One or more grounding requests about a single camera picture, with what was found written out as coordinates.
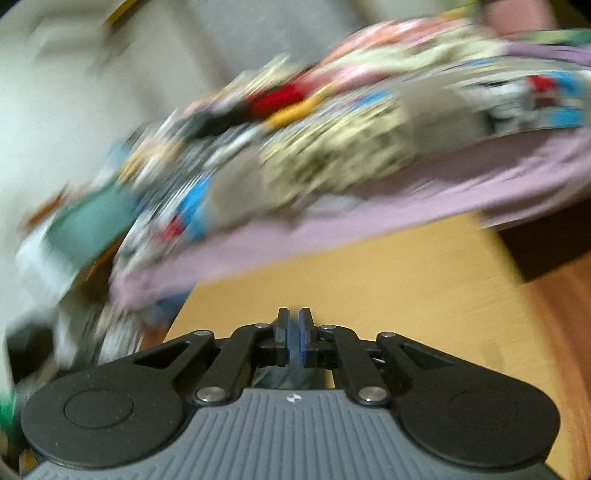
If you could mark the cartoon patchwork blanket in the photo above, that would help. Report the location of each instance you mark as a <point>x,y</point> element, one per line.
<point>213,169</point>

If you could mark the folded purple green blanket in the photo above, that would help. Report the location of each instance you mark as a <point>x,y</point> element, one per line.
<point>569,45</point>

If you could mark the purple bed sheet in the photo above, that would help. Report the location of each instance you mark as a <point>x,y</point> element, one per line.
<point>509,181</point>

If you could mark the yellow folded garment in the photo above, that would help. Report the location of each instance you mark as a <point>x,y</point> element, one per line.
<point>298,111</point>

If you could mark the floral cream quilt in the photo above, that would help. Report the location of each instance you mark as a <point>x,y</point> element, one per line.
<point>397,48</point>

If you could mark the red folded garment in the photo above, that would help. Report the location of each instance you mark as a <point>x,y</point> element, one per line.
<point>265,103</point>

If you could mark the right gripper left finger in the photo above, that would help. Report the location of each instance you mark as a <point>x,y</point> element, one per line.
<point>213,371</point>

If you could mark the pink pillow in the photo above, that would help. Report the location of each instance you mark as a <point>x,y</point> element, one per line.
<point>511,17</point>

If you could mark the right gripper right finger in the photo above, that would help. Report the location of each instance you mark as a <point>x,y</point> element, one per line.
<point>371,372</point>

